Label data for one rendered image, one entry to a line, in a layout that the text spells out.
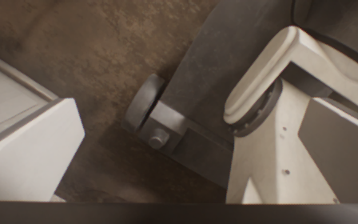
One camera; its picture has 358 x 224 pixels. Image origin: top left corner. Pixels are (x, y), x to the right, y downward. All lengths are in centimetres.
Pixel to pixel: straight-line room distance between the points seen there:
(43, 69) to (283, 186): 88
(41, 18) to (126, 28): 31
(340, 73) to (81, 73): 76
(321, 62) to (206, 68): 25
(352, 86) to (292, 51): 10
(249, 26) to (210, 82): 15
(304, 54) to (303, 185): 19
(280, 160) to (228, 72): 29
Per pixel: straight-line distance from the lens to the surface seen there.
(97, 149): 99
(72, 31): 83
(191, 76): 52
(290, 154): 31
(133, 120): 58
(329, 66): 38
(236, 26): 50
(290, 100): 38
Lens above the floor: 67
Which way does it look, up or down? 63 degrees down
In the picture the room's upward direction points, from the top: 159 degrees counter-clockwise
